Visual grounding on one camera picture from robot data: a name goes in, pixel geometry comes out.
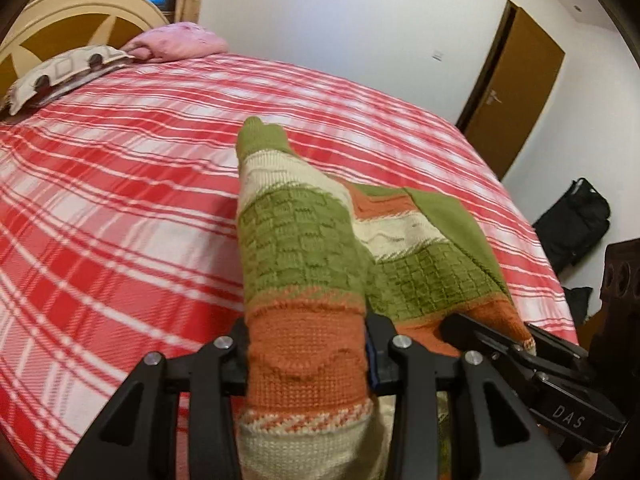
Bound brown wooden door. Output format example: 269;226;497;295
457;1;565;179

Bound pink pillow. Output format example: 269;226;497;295
122;22;229;63

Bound cream wooden headboard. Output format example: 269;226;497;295
1;0;168;94

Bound green knitted sweater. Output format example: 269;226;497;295
236;117;536;479

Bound grey patterned pillow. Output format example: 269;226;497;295
2;46;134;116

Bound black bag on floor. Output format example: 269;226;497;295
533;177;611;275

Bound red white plaid bedspread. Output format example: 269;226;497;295
1;55;577;479

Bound person's right hand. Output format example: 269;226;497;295
538;425;612;480

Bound brown wooden dresser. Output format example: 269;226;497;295
578;238;639;388

